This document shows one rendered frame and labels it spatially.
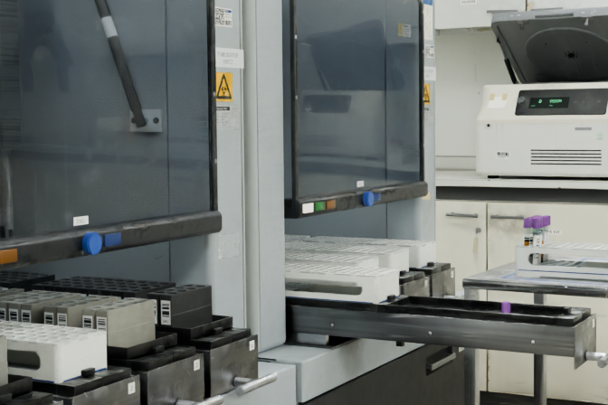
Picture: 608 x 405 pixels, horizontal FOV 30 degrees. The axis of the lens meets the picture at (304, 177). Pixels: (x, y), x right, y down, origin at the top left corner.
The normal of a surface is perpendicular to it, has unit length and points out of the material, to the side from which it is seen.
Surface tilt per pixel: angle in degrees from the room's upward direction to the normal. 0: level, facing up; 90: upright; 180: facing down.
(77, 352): 90
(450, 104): 90
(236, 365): 90
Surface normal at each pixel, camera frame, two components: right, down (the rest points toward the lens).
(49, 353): -0.47, 0.05
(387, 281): 0.88, 0.01
